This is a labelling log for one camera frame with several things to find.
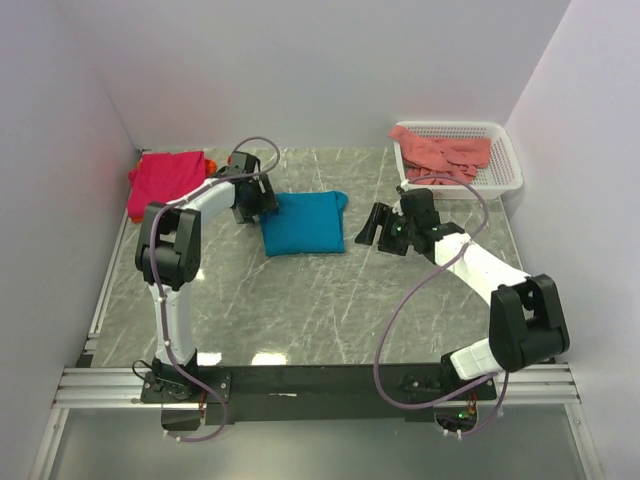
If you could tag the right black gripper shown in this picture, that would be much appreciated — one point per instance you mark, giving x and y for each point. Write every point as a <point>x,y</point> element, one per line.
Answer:
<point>377,217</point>

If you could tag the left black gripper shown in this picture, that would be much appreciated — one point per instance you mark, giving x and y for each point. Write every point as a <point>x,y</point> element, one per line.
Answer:
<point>267,201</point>

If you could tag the blue t shirt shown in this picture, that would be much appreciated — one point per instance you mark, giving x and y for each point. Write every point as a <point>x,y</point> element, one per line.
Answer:
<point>305,223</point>

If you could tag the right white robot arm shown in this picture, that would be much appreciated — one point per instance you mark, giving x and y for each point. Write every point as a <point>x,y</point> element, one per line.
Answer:
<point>526,319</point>

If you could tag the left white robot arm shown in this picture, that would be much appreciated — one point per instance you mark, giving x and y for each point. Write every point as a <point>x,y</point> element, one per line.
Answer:
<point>168,252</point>

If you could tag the folded orange t shirt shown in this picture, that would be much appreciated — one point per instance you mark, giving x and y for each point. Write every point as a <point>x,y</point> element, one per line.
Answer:
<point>211,165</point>

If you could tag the salmon pink t shirt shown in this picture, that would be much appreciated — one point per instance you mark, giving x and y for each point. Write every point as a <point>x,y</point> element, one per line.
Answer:
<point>440,160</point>

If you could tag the folded magenta t shirt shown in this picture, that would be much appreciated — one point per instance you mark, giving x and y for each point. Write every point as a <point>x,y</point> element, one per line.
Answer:
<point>165,182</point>

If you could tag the white plastic basket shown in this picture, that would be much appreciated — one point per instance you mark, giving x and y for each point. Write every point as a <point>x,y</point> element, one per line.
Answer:
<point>503,173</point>

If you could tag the black base beam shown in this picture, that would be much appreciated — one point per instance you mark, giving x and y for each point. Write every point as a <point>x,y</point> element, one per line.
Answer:
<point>292,393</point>

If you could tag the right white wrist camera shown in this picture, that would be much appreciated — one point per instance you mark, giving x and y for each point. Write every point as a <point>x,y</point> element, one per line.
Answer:
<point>405,205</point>

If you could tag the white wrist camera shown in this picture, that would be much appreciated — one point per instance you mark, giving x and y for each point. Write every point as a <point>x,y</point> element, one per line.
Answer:
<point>239,162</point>
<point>405,205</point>

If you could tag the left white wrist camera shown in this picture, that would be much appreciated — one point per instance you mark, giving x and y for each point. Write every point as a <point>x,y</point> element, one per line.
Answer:
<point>239,162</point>

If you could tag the aluminium rail frame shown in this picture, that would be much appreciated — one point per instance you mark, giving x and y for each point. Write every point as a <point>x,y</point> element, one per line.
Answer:
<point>318,309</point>

